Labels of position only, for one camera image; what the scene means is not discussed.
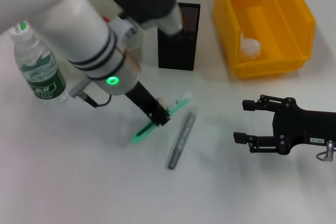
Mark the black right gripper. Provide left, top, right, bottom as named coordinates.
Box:
left=233, top=94, right=336, bottom=156

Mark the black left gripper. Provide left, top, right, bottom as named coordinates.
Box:
left=124, top=81, right=171, bottom=127

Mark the green utility knife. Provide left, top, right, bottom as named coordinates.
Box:
left=130, top=92, right=193, bottom=146

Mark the grey pen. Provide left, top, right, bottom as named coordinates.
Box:
left=165, top=106, right=199, bottom=170

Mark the white paper ball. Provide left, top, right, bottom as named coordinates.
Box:
left=240, top=32, right=263, bottom=62

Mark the clear green-label water bottle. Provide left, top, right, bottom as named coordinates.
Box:
left=7, top=20, right=69, bottom=107

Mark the black mesh pen holder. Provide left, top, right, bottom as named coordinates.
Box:
left=157, top=2, right=202, bottom=71

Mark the yellow plastic bin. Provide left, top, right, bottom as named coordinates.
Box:
left=212, top=0, right=316, bottom=79

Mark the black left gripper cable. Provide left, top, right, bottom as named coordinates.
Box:
left=68, top=81, right=113, bottom=109

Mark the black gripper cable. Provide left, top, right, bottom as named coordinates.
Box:
left=68, top=81, right=113, bottom=109
left=316, top=141, right=336, bottom=163

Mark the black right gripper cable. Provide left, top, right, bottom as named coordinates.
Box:
left=316, top=141, right=336, bottom=163

